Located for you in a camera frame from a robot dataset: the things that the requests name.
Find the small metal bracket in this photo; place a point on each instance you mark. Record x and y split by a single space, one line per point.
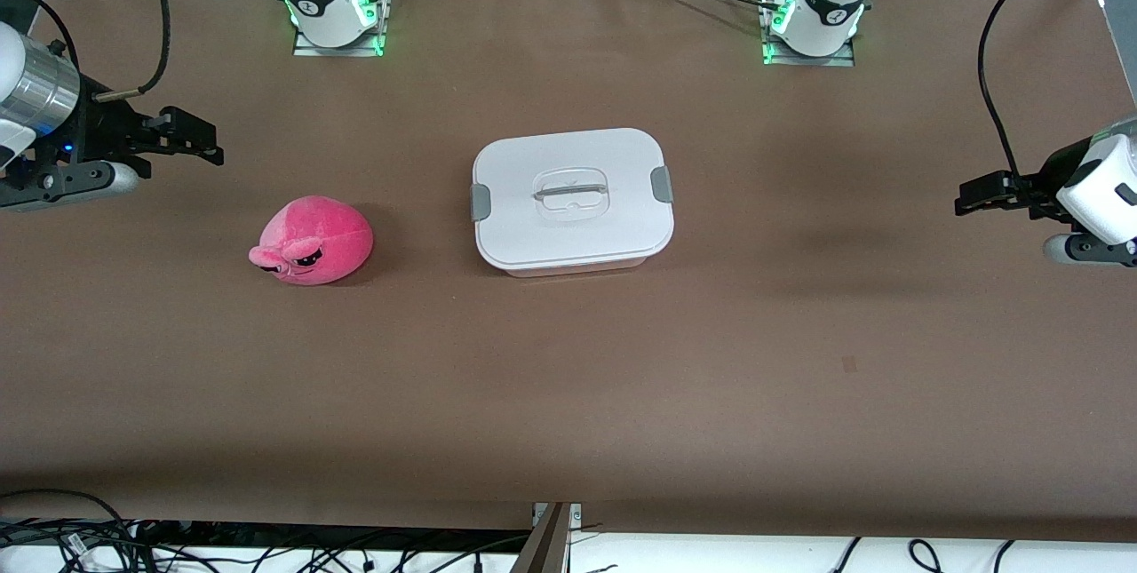
576 513

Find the brown table cover sheet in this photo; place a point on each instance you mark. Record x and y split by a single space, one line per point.
568 395

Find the white box lid grey latches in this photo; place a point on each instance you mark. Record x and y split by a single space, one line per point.
568 235

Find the pale pink plastic box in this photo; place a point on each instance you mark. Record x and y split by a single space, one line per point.
577 272

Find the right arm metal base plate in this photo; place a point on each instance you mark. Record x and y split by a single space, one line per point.
306 47

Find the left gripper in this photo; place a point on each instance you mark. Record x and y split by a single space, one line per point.
1045 183

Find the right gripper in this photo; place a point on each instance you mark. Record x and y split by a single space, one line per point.
100 134

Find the pink plush toy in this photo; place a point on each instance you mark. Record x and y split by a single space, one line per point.
320 244

